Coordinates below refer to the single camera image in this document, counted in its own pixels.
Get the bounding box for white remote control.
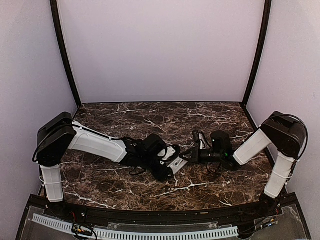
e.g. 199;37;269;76
168;157;188;175

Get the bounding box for white battery cover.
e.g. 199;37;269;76
169;158;183;168

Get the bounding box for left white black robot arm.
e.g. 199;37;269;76
32;112;180;218

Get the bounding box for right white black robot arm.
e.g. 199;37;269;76
179;111;309;217

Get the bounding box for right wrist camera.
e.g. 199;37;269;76
192;130;207;150

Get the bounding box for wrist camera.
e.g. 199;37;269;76
192;130;207;150
158;144;181;164

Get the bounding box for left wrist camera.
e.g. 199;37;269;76
158;144;181;164

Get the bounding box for white slotted cable duct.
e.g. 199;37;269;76
32;213;239;240

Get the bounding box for black front rail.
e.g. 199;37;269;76
27;193;298;226

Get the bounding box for right black frame post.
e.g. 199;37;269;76
242;0;272;108

